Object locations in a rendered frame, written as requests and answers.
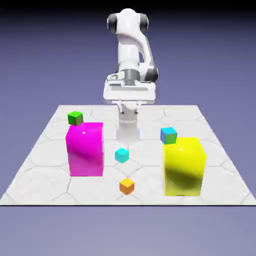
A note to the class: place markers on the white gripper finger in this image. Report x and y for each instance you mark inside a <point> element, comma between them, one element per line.
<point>136,112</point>
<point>121,112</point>

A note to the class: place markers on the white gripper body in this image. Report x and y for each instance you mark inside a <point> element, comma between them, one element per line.
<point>130,94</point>

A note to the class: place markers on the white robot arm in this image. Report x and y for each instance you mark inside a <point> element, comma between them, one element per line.
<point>128,30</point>

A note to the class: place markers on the small blue cube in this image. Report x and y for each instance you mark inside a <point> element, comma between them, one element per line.
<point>168,135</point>

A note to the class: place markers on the small cyan cube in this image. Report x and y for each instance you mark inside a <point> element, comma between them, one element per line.
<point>122,155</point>

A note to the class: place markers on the small green cube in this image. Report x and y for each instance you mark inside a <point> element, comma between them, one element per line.
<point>75,118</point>

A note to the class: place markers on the small orange cube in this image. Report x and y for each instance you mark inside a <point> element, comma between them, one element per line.
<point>126,186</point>

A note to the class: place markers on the large magenta box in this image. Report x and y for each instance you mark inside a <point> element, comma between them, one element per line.
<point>85,150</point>

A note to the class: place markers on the large yellow box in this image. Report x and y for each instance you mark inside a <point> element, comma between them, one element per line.
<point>183,168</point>

